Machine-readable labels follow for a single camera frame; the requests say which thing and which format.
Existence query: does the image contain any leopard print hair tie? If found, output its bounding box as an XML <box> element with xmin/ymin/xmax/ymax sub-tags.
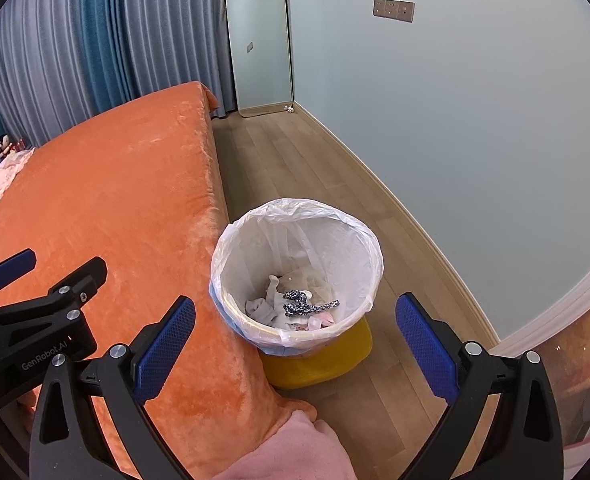
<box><xmin>281</xmin><ymin>288</ymin><xmax>342</xmax><ymax>319</ymax></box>

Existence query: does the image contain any cream organza gift bag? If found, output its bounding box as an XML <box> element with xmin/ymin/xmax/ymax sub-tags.
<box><xmin>278</xmin><ymin>266</ymin><xmax>335</xmax><ymax>304</ymax></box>

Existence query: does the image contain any pink mesh ribbon strip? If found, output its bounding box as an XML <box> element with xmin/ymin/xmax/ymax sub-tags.
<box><xmin>291</xmin><ymin>311</ymin><xmax>335</xmax><ymax>332</ymax></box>

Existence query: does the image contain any yellow trash bin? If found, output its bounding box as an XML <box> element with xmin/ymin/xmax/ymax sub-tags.
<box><xmin>259</xmin><ymin>318</ymin><xmax>373</xmax><ymax>390</ymax></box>

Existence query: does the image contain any plush toy on nightstand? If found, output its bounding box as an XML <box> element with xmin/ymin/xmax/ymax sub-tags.
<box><xmin>0</xmin><ymin>134</ymin><xmax>27</xmax><ymax>159</ymax></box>

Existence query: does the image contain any orange plush bed cover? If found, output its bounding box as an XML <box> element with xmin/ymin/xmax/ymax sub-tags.
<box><xmin>0</xmin><ymin>82</ymin><xmax>317</xmax><ymax>479</ymax></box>

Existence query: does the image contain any pink sleeve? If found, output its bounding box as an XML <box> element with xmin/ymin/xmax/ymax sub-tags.
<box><xmin>215</xmin><ymin>411</ymin><xmax>357</xmax><ymax>480</ymax></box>

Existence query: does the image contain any grey blue curtain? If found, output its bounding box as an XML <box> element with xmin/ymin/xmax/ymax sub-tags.
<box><xmin>0</xmin><ymin>0</ymin><xmax>237</xmax><ymax>148</ymax></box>

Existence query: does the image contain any white cotton glove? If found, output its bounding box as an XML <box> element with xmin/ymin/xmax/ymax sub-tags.
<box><xmin>245</xmin><ymin>275</ymin><xmax>287</xmax><ymax>330</ymax></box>

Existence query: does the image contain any white bin liner bag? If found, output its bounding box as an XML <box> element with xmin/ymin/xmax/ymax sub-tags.
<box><xmin>209</xmin><ymin>198</ymin><xmax>384</xmax><ymax>356</ymax></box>

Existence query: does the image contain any gold framed floor mirror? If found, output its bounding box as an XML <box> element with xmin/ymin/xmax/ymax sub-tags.
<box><xmin>225</xmin><ymin>0</ymin><xmax>294</xmax><ymax>118</ymax></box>

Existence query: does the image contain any bronze wall switch panel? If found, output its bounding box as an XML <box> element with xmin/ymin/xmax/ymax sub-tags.
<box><xmin>373</xmin><ymin>0</ymin><xmax>415</xmax><ymax>23</ymax></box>

